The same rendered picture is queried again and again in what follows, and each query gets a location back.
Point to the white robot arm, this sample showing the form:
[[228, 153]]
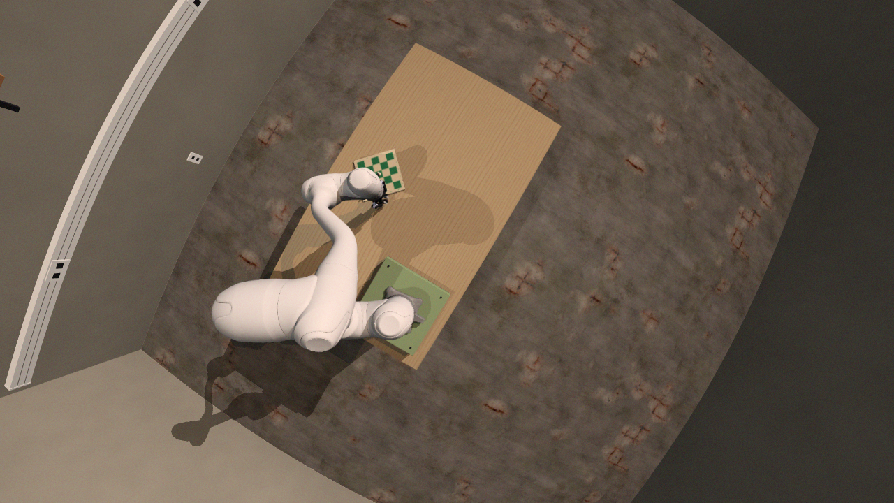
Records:
[[321, 309]]

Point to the green and cream chessboard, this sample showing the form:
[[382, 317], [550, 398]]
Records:
[[386, 163]]

